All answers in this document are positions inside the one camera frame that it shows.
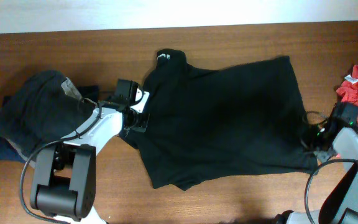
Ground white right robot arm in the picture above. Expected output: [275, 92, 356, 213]
[271, 124, 358, 223]

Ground navy folded garment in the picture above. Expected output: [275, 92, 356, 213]
[0, 85, 100, 163]

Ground dark folded garment on pile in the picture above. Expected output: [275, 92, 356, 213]
[0, 70, 95, 157]

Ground black polo shirt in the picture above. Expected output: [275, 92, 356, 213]
[120, 49, 317, 190]

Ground grey folded garment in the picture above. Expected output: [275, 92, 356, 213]
[6, 78, 85, 160]

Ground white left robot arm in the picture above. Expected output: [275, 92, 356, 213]
[23, 87, 150, 223]

